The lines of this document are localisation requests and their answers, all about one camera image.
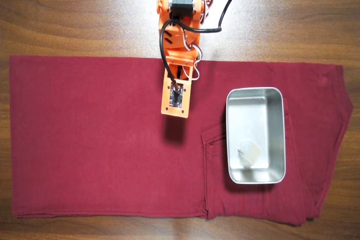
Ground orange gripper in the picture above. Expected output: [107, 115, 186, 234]
[165, 49, 199, 81]

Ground beige cube with grey face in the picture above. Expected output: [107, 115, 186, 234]
[237, 138, 263, 166]

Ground rectangular metal tray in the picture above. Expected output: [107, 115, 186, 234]
[225, 87, 287, 185]

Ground dark red trousers cloth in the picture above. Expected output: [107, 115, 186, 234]
[8, 55, 354, 227]

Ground white and red servo wires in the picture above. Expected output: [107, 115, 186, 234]
[182, 0, 216, 81]

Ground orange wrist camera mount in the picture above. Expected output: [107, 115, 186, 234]
[160, 78, 193, 119]

